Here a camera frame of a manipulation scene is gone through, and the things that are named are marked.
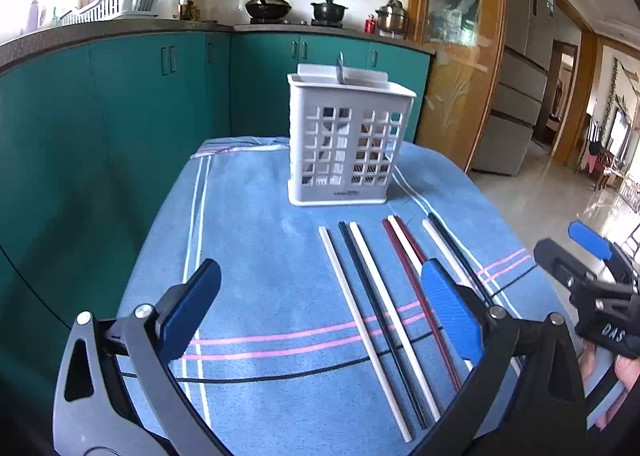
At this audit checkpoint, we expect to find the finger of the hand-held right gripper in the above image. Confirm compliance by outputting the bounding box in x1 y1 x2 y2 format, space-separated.
569 221 640 283
533 238 598 289

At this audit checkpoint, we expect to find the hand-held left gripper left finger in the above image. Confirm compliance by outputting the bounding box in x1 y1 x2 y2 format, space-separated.
52 259 236 456

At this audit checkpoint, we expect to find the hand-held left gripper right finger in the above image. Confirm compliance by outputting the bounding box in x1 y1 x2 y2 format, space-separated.
421 259 588 456

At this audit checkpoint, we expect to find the dark red chopstick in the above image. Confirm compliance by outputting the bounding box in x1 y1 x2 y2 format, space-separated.
382 219 462 392

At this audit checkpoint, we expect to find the white plastic utensil basket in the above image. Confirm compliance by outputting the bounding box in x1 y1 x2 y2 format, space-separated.
286 63 417 207

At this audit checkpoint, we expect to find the person's right hand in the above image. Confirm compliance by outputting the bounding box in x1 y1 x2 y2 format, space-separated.
580 341 640 432

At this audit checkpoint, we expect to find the blue striped cloth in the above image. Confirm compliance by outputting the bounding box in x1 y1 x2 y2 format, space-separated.
117 136 571 456

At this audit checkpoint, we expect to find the grey refrigerator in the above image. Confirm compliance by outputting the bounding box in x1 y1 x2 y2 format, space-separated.
472 0 556 174

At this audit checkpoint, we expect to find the teal base cabinet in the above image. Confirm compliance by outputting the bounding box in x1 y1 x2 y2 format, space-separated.
0 31 233 456
230 30 433 144

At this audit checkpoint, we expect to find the wooden framed glass door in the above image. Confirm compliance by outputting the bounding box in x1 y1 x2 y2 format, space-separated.
410 0 508 172

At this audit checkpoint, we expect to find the grey stone countertop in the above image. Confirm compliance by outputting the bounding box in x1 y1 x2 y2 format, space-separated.
0 19 436 77

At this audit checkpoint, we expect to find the stainless steel pot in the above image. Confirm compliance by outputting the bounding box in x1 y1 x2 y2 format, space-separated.
375 0 408 33

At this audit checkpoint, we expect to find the black wok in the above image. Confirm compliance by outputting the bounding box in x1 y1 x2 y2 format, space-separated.
245 0 292 20

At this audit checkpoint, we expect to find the black cooking pot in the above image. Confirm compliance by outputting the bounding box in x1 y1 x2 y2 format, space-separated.
310 0 349 22

